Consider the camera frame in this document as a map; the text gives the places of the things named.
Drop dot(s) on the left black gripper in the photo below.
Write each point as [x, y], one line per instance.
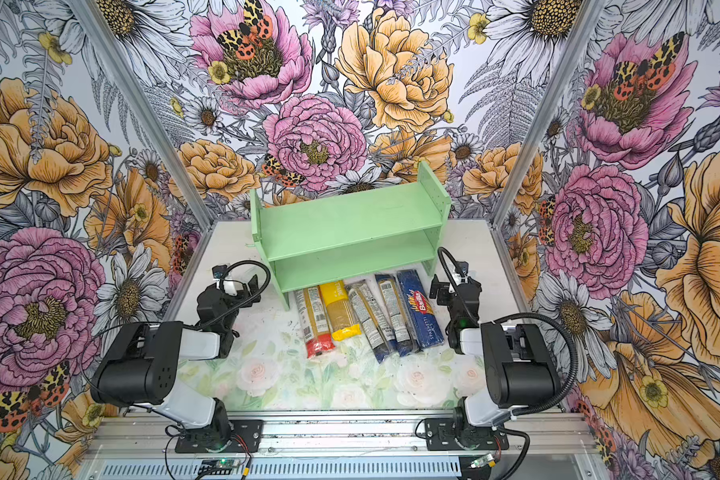
[240, 294]

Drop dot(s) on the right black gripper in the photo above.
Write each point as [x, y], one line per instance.
[451, 294]

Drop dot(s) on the red-ended spaghetti bag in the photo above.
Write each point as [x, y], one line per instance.
[314, 322]

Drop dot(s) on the yellow spaghetti bag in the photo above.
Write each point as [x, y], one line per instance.
[341, 317]

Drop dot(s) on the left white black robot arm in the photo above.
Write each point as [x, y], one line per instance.
[140, 367]

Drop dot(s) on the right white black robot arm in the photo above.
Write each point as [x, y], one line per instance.
[518, 368]

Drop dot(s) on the light green wooden shelf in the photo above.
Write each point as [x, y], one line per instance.
[346, 236]

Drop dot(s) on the blue Barilla spaghetti box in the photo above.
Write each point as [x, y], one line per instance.
[427, 329]

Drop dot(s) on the blue-ended spaghetti bag, right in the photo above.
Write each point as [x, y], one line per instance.
[402, 326]

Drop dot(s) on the blue-ended spaghetti bag, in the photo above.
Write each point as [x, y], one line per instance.
[373, 320]
[402, 326]

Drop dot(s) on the blue-ended spaghetti bag, left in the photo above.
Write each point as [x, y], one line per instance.
[373, 320]

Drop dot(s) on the green circuit board right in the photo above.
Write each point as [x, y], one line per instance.
[485, 461]

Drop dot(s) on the green circuit board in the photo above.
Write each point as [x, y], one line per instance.
[223, 467]
[485, 461]

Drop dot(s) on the green circuit board left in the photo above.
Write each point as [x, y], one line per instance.
[223, 467]

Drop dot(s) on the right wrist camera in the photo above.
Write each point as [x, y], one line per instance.
[461, 272]

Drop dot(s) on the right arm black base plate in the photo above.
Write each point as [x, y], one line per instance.
[443, 434]

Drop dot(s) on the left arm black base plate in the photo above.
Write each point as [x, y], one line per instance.
[239, 436]

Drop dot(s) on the left aluminium corner post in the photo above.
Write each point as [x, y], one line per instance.
[104, 43]

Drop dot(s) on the aluminium corner post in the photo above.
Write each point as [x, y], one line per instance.
[104, 43]
[582, 31]

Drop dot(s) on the aluminium mounting rail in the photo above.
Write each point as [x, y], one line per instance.
[302, 434]

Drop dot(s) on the right aluminium corner post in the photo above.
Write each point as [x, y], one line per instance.
[582, 31]

